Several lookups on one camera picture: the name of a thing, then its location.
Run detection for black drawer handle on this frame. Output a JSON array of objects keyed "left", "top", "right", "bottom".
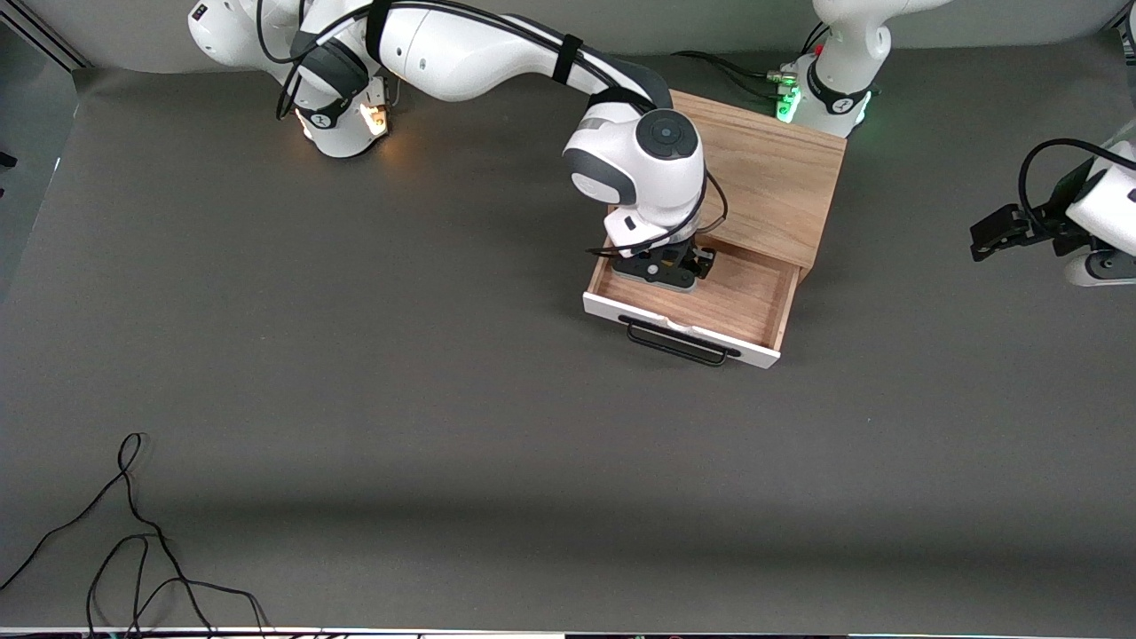
[{"left": 625, "top": 316, "right": 743, "bottom": 367}]

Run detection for black left base cables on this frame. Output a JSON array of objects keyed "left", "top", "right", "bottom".
[{"left": 671, "top": 21, "right": 832, "bottom": 100}]

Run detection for wooden drawer cabinet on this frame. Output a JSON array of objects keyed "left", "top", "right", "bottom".
[{"left": 608, "top": 89, "right": 848, "bottom": 271}]

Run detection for black right base cables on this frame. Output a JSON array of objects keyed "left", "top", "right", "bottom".
[{"left": 277, "top": 75, "right": 402, "bottom": 121}]

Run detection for loose black cable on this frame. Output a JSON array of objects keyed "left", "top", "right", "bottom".
[
  {"left": 0, "top": 432, "right": 217, "bottom": 636},
  {"left": 85, "top": 534, "right": 269, "bottom": 636}
]

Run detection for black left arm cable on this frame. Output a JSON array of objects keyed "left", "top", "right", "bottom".
[{"left": 1018, "top": 137, "right": 1136, "bottom": 237}]

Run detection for white-fronted wooden drawer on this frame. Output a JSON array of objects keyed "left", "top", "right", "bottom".
[{"left": 581, "top": 243, "right": 803, "bottom": 370}]

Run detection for black base cables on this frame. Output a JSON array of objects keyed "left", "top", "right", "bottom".
[
  {"left": 671, "top": 21, "right": 832, "bottom": 100},
  {"left": 277, "top": 75, "right": 402, "bottom": 121}
]

